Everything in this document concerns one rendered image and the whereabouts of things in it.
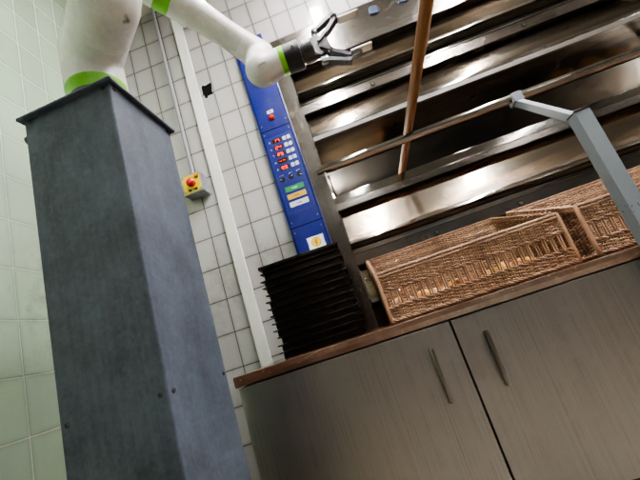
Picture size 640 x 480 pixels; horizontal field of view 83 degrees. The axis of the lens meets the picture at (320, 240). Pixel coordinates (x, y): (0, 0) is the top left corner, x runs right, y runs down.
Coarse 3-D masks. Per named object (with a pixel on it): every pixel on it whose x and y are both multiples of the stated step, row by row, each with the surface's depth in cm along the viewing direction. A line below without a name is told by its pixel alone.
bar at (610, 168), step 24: (576, 72) 121; (528, 96) 123; (456, 120) 124; (576, 120) 96; (384, 144) 127; (600, 144) 93; (336, 168) 129; (600, 168) 94; (624, 168) 91; (624, 192) 90; (624, 216) 91
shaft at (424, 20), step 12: (420, 0) 76; (432, 0) 75; (420, 12) 78; (420, 24) 81; (420, 36) 84; (420, 48) 88; (420, 60) 92; (420, 72) 97; (408, 96) 109; (408, 108) 114; (408, 120) 120; (408, 132) 128; (408, 144) 137
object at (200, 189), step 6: (192, 174) 171; (198, 174) 171; (198, 180) 170; (204, 180) 173; (186, 186) 171; (192, 186) 170; (198, 186) 170; (204, 186) 171; (186, 192) 170; (192, 192) 170; (198, 192) 171; (204, 192) 172; (192, 198) 174
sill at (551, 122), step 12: (612, 96) 154; (624, 96) 153; (600, 108) 154; (552, 120) 156; (516, 132) 158; (528, 132) 157; (480, 144) 159; (492, 144) 158; (504, 144) 158; (456, 156) 160; (468, 156) 159; (420, 168) 161; (432, 168) 160; (384, 180) 163; (396, 180) 162; (348, 192) 164; (360, 192) 164; (336, 204) 164
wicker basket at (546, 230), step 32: (480, 224) 150; (512, 224) 133; (544, 224) 103; (384, 256) 154; (416, 256) 150; (448, 256) 105; (480, 256) 104; (512, 256) 103; (544, 256) 101; (576, 256) 100; (384, 288) 107; (416, 288) 145; (448, 288) 104; (480, 288) 102
